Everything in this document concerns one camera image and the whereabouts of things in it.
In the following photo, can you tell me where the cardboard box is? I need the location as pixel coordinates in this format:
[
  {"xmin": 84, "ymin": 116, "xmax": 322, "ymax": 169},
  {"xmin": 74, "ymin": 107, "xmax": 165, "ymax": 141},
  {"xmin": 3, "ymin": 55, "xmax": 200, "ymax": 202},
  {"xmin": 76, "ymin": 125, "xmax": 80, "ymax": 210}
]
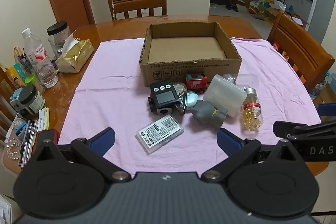
[{"xmin": 139, "ymin": 21, "xmax": 242, "ymax": 87}]

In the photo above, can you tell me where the black digital timer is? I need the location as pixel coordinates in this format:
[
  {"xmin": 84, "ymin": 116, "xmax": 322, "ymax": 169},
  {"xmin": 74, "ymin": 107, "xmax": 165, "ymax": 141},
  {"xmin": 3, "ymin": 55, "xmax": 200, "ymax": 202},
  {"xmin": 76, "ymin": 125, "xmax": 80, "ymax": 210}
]
[{"xmin": 150, "ymin": 81, "xmax": 181, "ymax": 109}]

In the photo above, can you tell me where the translucent white plastic box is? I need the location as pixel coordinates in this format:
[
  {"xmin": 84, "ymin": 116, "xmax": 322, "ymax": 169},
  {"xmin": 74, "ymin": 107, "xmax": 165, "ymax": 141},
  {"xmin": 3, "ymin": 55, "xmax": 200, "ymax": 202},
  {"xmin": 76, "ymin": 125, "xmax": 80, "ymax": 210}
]
[{"xmin": 203, "ymin": 74, "xmax": 248, "ymax": 117}]

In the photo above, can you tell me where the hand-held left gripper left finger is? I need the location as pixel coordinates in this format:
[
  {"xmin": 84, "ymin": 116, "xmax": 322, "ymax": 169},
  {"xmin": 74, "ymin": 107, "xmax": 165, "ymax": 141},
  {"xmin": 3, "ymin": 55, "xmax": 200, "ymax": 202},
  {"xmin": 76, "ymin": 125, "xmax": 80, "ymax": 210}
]
[{"xmin": 31, "ymin": 127, "xmax": 131, "ymax": 184}]

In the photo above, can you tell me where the large clear jar black lid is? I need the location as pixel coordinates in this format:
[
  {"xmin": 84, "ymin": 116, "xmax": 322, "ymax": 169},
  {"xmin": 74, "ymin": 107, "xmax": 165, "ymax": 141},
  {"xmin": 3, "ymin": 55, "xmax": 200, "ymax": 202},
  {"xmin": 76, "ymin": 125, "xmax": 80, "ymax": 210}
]
[{"xmin": 47, "ymin": 21, "xmax": 69, "ymax": 59}]

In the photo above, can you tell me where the clear plastic jar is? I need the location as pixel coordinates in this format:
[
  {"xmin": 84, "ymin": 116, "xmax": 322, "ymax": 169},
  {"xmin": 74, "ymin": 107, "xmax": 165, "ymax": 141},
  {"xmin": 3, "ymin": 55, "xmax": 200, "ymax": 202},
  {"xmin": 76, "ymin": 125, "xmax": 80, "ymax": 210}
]
[{"xmin": 223, "ymin": 73, "xmax": 260, "ymax": 92}]

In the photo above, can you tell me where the blue pencil sharpener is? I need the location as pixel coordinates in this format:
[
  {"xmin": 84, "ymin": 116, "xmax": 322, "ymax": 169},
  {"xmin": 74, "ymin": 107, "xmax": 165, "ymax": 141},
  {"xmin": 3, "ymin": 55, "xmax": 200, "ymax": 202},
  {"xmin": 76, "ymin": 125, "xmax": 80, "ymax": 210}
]
[{"xmin": 10, "ymin": 90, "xmax": 24, "ymax": 111}]

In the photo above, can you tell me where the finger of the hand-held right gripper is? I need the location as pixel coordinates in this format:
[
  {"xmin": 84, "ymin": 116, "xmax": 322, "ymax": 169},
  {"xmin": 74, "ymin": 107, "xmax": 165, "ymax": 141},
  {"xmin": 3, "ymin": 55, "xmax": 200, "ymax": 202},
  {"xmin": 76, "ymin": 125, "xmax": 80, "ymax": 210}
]
[
  {"xmin": 317, "ymin": 103, "xmax": 336, "ymax": 117},
  {"xmin": 273, "ymin": 121, "xmax": 323, "ymax": 138}
]

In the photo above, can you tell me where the pen holder with pens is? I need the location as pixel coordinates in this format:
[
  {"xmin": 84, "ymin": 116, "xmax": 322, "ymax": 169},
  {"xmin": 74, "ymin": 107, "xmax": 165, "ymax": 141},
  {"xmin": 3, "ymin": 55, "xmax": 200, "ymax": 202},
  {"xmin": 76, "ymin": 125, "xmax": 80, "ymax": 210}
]
[{"xmin": 13, "ymin": 47, "xmax": 36, "ymax": 77}]

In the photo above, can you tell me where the clear labelled card case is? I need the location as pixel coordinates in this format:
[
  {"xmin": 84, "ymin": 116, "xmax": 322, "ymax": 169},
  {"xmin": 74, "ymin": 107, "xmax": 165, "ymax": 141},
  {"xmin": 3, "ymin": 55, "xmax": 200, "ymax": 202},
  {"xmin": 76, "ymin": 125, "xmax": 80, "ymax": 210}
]
[{"xmin": 136, "ymin": 114, "xmax": 184, "ymax": 155}]

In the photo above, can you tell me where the green capped bottle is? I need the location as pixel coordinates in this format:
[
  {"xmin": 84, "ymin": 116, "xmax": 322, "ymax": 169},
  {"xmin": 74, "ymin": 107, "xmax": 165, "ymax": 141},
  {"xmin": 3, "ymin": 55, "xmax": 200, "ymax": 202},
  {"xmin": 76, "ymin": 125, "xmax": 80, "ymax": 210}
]
[{"xmin": 25, "ymin": 74, "xmax": 44, "ymax": 94}]

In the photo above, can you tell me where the pink towel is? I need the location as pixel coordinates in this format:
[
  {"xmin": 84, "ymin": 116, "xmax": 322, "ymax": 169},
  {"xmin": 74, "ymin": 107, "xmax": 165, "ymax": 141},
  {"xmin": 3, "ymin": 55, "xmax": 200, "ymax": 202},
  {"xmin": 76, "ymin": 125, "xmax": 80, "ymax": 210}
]
[{"xmin": 57, "ymin": 38, "xmax": 321, "ymax": 178}]

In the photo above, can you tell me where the clear bead bracelet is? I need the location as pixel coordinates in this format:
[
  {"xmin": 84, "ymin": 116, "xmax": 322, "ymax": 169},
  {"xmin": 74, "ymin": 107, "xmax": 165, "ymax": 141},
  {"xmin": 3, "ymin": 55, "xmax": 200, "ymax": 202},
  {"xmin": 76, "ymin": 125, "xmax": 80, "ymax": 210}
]
[{"xmin": 5, "ymin": 139, "xmax": 23, "ymax": 160}]

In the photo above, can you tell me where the gold tissue pack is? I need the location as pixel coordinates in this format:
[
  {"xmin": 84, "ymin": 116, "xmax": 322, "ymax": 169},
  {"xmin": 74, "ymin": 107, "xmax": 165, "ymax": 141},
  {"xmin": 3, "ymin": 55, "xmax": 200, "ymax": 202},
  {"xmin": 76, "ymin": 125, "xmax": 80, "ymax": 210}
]
[{"xmin": 55, "ymin": 32, "xmax": 95, "ymax": 73}]

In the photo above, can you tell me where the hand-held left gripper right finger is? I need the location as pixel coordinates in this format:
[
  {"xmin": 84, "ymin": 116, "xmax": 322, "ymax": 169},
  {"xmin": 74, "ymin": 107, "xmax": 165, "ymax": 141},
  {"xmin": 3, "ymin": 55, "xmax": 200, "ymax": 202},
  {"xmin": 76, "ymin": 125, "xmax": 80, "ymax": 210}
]
[{"xmin": 201, "ymin": 128, "xmax": 306, "ymax": 184}]

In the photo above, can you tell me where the red toy train engine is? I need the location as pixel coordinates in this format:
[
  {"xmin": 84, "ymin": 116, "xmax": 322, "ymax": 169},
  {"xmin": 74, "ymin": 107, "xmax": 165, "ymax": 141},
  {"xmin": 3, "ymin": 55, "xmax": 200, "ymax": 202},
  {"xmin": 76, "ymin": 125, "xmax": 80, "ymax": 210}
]
[{"xmin": 186, "ymin": 73, "xmax": 208, "ymax": 94}]

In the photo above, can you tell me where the grey soft toy figure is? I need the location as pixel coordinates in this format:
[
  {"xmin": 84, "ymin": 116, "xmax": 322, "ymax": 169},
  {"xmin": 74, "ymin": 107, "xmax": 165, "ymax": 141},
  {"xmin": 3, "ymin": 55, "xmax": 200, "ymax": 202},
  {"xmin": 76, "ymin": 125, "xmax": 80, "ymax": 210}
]
[{"xmin": 189, "ymin": 99, "xmax": 228, "ymax": 130}]

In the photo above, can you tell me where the bunch of pens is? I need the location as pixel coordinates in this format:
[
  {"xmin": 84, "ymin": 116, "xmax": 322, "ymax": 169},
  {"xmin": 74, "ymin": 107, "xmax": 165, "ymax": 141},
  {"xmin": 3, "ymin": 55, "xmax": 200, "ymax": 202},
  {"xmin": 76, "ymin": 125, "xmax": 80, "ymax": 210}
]
[{"xmin": 18, "ymin": 119, "xmax": 40, "ymax": 169}]

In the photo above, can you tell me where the clear bottle of gold pins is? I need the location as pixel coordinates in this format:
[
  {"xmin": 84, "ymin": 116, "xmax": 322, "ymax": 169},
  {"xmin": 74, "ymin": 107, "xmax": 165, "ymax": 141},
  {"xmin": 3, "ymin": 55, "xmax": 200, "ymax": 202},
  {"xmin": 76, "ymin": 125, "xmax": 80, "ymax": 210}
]
[{"xmin": 241, "ymin": 88, "xmax": 263, "ymax": 132}]

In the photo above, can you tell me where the dark jar black lid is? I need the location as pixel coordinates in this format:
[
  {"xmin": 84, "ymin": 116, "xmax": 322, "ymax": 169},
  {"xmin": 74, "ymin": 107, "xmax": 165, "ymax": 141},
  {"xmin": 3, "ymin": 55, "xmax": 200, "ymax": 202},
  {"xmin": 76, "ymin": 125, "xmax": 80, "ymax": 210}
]
[{"xmin": 18, "ymin": 84, "xmax": 46, "ymax": 115}]

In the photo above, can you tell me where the pack of white cards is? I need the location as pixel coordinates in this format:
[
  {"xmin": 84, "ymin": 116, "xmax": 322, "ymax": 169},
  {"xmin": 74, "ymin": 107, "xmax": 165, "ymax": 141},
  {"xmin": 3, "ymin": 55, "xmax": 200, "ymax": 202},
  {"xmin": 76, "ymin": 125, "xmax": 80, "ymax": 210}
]
[{"xmin": 38, "ymin": 108, "xmax": 50, "ymax": 132}]

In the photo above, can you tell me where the pile of cardboard boxes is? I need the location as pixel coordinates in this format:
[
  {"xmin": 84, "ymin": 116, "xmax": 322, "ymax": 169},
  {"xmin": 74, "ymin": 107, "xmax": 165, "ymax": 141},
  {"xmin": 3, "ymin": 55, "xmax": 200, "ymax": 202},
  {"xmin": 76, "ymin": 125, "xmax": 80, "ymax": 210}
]
[{"xmin": 249, "ymin": 0, "xmax": 289, "ymax": 21}]

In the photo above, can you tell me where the clear water bottle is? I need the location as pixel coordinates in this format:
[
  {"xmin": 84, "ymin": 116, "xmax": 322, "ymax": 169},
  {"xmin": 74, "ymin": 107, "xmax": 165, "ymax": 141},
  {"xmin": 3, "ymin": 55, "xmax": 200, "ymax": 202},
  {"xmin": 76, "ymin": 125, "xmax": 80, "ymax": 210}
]
[{"xmin": 21, "ymin": 28, "xmax": 59, "ymax": 88}]

